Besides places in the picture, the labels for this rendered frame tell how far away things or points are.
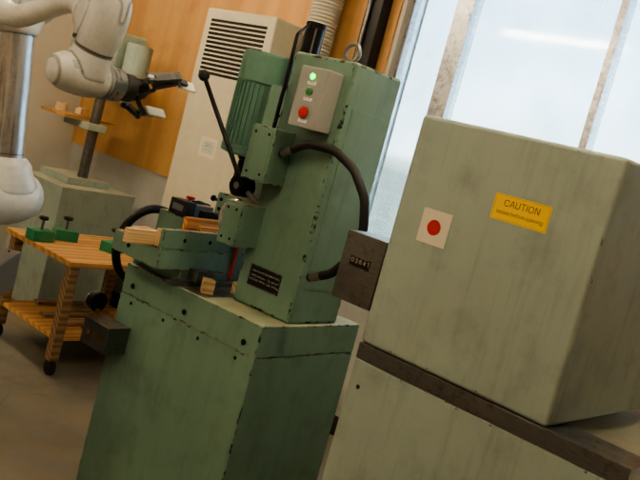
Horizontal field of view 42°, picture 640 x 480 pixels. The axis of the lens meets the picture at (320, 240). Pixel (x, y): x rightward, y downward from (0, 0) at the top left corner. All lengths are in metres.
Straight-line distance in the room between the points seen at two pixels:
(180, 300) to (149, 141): 2.76
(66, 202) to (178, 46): 1.13
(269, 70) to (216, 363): 0.85
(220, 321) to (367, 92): 0.73
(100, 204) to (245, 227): 2.56
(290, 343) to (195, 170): 2.10
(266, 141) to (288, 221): 0.22
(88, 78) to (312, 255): 0.73
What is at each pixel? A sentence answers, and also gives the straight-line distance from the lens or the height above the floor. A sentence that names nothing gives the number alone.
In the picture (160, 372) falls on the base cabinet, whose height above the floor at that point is 0.55.
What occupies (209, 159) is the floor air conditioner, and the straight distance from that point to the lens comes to 4.16.
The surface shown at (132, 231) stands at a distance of 2.29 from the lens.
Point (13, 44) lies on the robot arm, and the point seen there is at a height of 1.34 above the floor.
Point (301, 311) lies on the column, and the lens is 2.27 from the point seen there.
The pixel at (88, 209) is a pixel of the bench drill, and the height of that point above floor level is 0.60.
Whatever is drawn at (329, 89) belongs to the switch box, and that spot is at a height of 1.43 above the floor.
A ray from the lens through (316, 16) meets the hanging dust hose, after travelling 4.02.
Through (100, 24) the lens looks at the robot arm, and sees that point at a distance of 2.15.
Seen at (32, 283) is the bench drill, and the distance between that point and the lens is 4.78.
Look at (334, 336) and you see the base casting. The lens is 2.41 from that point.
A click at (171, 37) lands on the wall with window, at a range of 5.06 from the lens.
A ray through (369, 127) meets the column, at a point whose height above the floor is 1.37.
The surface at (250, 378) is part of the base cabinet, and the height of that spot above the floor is 0.66.
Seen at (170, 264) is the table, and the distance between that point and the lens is 2.36.
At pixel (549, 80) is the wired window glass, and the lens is 3.53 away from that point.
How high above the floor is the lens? 1.31
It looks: 7 degrees down
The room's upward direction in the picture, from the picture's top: 15 degrees clockwise
